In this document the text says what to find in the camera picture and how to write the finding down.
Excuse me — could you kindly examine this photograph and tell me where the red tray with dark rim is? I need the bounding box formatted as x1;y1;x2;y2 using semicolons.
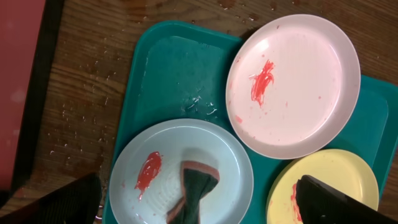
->
1;0;65;194

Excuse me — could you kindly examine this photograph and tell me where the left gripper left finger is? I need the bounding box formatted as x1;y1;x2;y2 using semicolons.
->
1;173;102;224

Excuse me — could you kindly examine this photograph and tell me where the teal plastic tray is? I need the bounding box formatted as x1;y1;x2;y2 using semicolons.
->
111;21;397;223

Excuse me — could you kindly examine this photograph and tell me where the yellow-green plate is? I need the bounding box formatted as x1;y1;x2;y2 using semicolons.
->
266;149;379;224

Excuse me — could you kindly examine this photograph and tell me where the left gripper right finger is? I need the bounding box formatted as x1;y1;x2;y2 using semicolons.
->
295;175;397;224

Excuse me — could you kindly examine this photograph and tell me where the white plate with red smear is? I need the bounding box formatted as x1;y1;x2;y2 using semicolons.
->
226;14;361;159

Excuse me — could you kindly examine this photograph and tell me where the light blue plate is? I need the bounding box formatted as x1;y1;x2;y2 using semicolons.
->
106;119;254;223

